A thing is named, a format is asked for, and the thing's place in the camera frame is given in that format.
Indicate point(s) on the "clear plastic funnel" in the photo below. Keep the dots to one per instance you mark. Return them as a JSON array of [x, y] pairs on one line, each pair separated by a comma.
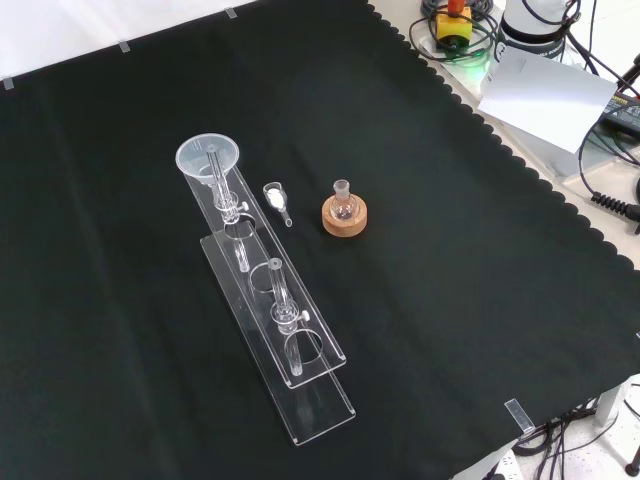
[[200, 157]]

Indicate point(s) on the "glass weighing funnel with powder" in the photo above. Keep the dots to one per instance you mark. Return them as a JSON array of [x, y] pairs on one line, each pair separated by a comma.
[[274, 197]]

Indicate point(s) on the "clear acrylic funnel stand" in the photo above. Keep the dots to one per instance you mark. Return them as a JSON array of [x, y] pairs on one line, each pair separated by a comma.
[[310, 400]]

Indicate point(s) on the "small round-bottom glass flask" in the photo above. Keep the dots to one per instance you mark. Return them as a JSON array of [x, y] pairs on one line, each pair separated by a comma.
[[344, 205]]

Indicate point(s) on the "black bench cloth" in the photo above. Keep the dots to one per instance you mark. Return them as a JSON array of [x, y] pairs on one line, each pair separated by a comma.
[[450, 250]]

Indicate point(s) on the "clear tape piece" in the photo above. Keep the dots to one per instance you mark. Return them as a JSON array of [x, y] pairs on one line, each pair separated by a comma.
[[125, 47], [9, 83], [231, 13], [520, 415]]

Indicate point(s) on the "yellow stop button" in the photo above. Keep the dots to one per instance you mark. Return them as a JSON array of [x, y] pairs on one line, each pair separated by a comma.
[[452, 30]]

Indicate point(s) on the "pale board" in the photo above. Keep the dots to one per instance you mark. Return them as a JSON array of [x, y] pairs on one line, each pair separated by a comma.
[[545, 95]]

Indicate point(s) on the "white power strip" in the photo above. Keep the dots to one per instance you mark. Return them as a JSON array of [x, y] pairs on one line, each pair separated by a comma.
[[507, 467]]

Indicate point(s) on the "black power adapter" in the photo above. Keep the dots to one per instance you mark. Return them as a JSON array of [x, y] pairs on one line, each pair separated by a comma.
[[625, 112]]

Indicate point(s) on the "black tripod leg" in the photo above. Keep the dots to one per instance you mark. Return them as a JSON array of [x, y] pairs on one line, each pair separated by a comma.
[[631, 75]]

